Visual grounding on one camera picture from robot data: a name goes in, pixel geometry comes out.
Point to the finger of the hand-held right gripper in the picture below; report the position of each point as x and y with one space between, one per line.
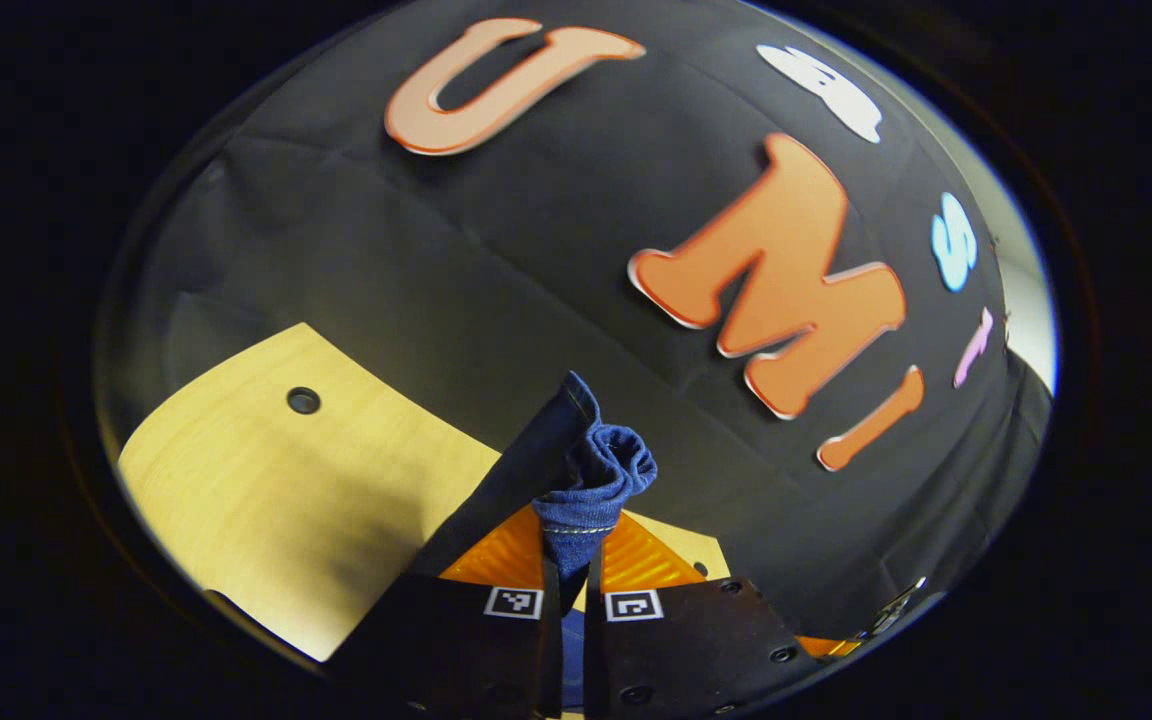
831 647

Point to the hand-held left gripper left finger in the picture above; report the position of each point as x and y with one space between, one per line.
516 650

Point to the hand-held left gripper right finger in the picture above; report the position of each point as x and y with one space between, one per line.
686 640

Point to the blue jeans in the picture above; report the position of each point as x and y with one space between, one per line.
596 480

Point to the black backdrop cloth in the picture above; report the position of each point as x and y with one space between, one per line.
436 250

